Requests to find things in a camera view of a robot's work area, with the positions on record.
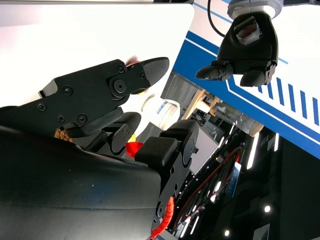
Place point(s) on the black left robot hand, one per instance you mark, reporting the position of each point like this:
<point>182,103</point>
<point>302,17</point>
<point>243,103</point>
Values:
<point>247,55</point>

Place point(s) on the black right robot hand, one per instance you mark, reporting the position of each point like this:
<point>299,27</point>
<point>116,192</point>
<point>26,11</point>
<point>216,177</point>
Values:
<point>75,187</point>

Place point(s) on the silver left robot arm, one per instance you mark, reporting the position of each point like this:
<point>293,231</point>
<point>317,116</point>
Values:
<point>250,7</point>

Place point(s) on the yellow-green pear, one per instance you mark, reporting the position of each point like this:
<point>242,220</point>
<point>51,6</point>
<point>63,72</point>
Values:
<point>133,138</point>

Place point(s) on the white lidded ceramic cup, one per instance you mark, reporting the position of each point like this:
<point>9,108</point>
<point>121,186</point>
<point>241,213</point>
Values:
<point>165,112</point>

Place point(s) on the wooden rack frame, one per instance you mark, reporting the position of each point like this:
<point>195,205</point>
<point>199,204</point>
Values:
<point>200,100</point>

